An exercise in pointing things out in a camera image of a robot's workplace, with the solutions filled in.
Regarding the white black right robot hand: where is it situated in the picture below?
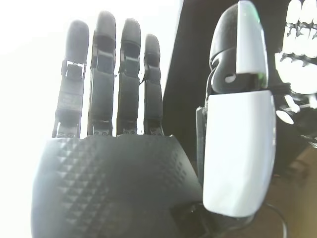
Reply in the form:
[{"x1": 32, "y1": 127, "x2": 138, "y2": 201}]
[{"x1": 30, "y1": 0, "x2": 277, "y2": 238}]

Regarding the thin black camera cable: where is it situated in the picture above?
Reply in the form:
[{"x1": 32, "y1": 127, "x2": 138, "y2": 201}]
[{"x1": 266, "y1": 202, "x2": 289, "y2": 238}]

